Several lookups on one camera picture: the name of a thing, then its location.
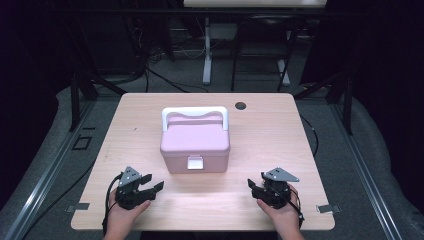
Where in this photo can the black metal stand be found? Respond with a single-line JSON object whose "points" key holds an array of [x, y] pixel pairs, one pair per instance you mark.
{"points": [[75, 100], [347, 100]]}

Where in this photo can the aluminium floor rail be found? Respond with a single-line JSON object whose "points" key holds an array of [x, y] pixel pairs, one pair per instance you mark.
{"points": [[50, 173], [366, 173]]}

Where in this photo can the black chair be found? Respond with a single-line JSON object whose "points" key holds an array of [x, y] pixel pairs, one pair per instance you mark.
{"points": [[263, 30]]}

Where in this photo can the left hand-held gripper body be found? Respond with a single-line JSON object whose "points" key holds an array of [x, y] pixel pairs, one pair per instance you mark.
{"points": [[128, 193]]}

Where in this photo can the person's right hand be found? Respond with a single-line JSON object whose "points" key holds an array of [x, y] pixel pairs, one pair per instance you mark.
{"points": [[285, 218]]}

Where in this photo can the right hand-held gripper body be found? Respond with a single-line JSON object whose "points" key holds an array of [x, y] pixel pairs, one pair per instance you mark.
{"points": [[278, 195]]}

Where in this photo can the white desk with white legs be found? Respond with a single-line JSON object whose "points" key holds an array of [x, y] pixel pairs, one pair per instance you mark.
{"points": [[207, 50]]}

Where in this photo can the black table grommet hole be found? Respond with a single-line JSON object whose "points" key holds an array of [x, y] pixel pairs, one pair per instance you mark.
{"points": [[240, 106]]}

